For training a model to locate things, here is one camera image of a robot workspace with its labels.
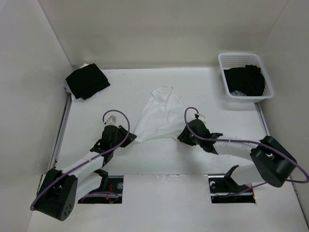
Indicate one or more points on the right aluminium table rail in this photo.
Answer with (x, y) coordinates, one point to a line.
(262, 118)

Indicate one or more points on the grey garment in basket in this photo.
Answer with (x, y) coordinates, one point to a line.
(238, 94)

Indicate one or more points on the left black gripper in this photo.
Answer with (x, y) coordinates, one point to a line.
(128, 137)

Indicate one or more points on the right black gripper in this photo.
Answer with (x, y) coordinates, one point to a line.
(183, 136)

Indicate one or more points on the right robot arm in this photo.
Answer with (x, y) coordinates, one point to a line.
(267, 165)

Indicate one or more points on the folded black tank top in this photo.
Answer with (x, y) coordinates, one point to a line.
(87, 81)

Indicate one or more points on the left aluminium table rail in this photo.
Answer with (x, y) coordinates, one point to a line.
(60, 134)

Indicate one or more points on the white plastic laundry basket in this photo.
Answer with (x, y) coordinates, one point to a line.
(235, 60)

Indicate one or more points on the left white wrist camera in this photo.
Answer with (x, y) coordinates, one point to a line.
(111, 121)

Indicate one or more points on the black tank top in basket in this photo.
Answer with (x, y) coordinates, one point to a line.
(248, 80)

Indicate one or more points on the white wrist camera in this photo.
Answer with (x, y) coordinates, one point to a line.
(200, 117)
(111, 121)

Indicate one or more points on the aluminium table rail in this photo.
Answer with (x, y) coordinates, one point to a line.
(262, 118)
(60, 134)

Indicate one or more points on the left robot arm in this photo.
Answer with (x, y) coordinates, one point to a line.
(62, 189)

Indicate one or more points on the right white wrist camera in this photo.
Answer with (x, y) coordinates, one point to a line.
(200, 117)

